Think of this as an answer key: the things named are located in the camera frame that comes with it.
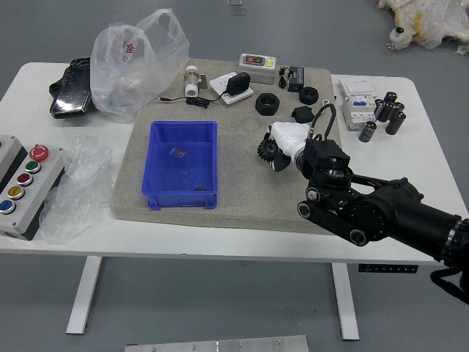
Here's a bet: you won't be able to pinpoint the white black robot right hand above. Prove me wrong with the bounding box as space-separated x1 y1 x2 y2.
260 121 312 173

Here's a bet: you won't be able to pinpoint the black steel gear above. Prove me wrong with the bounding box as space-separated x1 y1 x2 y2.
256 139 281 166

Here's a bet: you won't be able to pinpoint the big black nut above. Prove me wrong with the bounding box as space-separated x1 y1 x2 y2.
254 92 281 117

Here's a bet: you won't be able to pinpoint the small black nut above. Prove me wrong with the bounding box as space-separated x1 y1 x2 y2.
298 86 319 105

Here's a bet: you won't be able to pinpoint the blue plastic box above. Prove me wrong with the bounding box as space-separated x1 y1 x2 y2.
141 120 220 211

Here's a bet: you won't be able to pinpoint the grey control box coloured buttons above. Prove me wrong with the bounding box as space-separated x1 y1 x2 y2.
0 133 66 242

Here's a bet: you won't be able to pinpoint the black module green terminals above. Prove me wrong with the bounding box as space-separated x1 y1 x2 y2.
286 65 307 93

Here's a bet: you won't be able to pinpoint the black power adapter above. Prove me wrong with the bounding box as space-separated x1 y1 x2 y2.
226 72 252 98

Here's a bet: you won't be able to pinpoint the white circuit breaker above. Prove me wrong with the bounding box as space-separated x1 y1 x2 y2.
337 78 380 133

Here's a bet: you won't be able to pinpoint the grey-brown foam mat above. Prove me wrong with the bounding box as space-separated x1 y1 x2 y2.
109 58 351 236

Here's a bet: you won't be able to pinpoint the large black cylindrical capacitor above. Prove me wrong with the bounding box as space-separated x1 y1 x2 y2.
385 111 407 136

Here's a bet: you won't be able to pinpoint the brass valve white fittings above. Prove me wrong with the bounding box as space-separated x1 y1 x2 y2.
182 65 210 98

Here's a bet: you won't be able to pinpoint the translucent white plastic bag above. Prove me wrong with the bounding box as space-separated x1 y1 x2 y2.
89 7 191 124

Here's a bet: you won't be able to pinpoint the black table control panel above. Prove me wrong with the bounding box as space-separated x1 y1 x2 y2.
358 263 419 274

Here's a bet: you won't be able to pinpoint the plush toy in plastic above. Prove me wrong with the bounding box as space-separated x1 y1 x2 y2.
376 0 469 56

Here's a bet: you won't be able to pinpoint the white table leg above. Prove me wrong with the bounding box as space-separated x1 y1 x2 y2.
331 263 361 341
65 255 103 335

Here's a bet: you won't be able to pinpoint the crumpled clear plastic wrap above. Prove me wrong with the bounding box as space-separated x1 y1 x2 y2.
38 134 115 245

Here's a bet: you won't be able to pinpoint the black plastic tray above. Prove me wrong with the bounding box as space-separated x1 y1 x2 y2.
49 56 95 120

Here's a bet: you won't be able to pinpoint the grey switch box red green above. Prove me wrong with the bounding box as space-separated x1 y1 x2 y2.
236 53 278 86

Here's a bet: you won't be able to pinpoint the black adapter cord with plug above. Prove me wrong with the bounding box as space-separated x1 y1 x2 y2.
158 92 230 109

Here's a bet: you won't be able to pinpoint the small metal floor bracket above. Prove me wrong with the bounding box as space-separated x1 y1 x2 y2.
226 0 246 17

